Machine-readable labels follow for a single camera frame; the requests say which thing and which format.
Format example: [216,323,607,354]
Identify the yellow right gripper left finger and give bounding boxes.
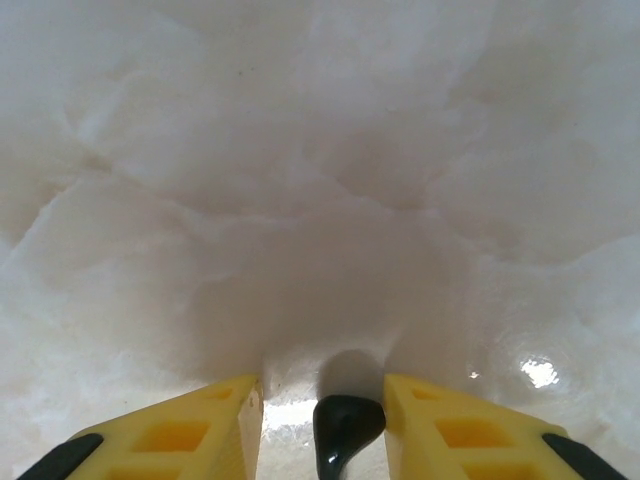
[22,372,266,480]

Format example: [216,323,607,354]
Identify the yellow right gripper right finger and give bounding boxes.
[381,371,624,480]

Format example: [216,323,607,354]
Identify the black wireless earbud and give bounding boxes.
[312,393,388,480]

